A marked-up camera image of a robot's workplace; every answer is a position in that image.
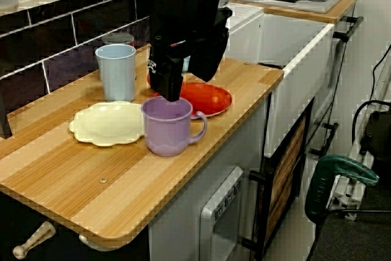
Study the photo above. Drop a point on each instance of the wood pattern cabinet door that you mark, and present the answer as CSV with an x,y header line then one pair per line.
x,y
287,166

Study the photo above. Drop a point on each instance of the red toy sausage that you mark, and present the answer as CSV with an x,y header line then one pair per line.
x,y
207,97

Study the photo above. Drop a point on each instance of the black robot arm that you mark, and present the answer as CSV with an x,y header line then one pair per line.
x,y
183,4

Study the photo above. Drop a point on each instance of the grey ice dispenser panel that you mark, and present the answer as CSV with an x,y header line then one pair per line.
x,y
207,212

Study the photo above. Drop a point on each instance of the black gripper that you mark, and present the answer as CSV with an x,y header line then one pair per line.
x,y
162,50

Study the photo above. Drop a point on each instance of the red round plate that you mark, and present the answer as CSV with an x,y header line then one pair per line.
x,y
214,113

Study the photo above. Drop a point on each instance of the cream lever knob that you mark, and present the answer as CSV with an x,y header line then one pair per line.
x,y
33,239

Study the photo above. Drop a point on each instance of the green power drill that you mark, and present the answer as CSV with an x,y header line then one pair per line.
x,y
336,166

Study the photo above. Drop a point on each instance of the black equipment box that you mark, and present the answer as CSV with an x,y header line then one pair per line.
x,y
378,132

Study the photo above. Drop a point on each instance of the purple plastic mug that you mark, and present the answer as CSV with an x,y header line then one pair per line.
x,y
168,132

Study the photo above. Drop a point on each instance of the cream scalloped plate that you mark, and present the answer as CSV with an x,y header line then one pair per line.
x,y
104,123

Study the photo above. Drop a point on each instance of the white toy kitchen cabinet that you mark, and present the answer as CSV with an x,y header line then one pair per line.
x,y
290,59

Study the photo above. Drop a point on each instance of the aluminium frame rail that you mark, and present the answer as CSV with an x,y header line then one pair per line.
x,y
345,200

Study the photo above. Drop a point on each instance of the light blue plastic cup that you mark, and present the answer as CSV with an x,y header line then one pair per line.
x,y
117,74

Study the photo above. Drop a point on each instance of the dark tiled backsplash shelf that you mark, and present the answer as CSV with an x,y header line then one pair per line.
x,y
61,28

